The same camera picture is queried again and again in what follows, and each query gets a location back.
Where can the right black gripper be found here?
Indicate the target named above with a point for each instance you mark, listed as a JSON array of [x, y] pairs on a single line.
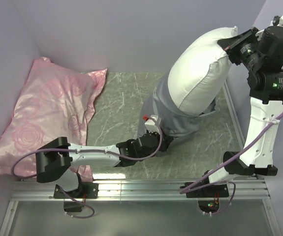
[[230, 44]]

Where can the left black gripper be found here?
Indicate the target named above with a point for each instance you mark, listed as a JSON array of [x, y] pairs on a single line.
[[166, 140]]

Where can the grey pillowcase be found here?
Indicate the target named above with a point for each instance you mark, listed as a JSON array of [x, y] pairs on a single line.
[[175, 124]]

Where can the white pillow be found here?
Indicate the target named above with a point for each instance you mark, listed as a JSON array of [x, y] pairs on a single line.
[[200, 72]]

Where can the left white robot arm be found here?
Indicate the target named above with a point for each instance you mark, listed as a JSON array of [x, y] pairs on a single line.
[[55, 159]]

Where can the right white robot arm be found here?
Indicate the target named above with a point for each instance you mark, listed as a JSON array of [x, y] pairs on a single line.
[[266, 99]]

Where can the pink rose satin pillow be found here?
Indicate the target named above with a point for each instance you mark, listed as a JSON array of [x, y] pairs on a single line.
[[54, 102]]

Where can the right controller board with leds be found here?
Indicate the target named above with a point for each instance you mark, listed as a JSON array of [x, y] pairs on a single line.
[[209, 206]]

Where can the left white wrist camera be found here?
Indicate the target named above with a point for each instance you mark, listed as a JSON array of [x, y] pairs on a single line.
[[152, 124]]

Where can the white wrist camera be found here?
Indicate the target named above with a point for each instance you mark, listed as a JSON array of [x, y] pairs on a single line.
[[152, 124], [277, 21]]

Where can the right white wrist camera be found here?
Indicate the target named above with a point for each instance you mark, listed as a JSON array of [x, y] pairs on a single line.
[[277, 21]]

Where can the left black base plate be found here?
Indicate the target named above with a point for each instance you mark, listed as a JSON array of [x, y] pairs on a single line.
[[85, 191]]

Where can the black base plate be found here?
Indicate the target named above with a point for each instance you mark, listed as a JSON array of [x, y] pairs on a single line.
[[85, 191], [217, 190]]

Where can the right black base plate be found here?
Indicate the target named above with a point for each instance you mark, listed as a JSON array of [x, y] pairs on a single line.
[[217, 190]]

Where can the aluminium right side rail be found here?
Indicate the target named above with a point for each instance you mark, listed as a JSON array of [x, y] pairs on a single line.
[[233, 114]]

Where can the aluminium rail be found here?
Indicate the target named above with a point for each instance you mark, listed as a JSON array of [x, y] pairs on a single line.
[[233, 114], [136, 190]]

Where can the black box under rail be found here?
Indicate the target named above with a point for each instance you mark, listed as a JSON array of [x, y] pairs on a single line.
[[72, 207]]

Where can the aluminium front rail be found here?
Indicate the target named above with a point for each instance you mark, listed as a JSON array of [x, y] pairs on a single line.
[[136, 190]]

